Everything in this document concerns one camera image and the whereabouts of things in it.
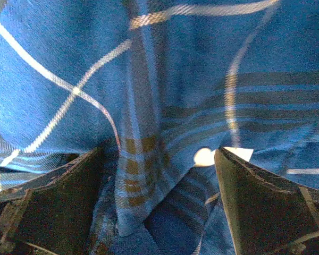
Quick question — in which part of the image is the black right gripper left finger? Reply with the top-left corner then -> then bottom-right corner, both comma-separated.
0,147 -> 104,254

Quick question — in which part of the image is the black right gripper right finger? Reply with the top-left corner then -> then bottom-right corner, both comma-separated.
214,148 -> 319,254

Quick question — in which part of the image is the blue plaid shirt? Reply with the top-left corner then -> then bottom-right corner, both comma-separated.
0,1 -> 319,254

